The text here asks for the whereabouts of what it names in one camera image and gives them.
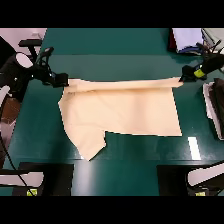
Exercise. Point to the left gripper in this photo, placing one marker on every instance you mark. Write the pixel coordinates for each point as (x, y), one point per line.
(61, 80)

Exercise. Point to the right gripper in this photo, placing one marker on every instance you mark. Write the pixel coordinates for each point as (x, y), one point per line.
(188, 74)

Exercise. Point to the cream T-shirt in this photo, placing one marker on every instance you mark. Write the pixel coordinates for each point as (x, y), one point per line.
(126, 110)

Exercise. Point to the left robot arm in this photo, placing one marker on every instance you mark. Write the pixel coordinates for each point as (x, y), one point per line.
(13, 71)

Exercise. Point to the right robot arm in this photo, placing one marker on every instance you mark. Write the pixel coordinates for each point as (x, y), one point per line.
(214, 63)

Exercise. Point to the blue garment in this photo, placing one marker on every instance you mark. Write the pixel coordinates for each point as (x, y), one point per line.
(191, 50)

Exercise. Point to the red garment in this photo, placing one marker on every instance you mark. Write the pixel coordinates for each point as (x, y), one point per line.
(171, 41)

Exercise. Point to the brown garment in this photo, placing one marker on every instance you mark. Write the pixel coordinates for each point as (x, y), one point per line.
(219, 100)

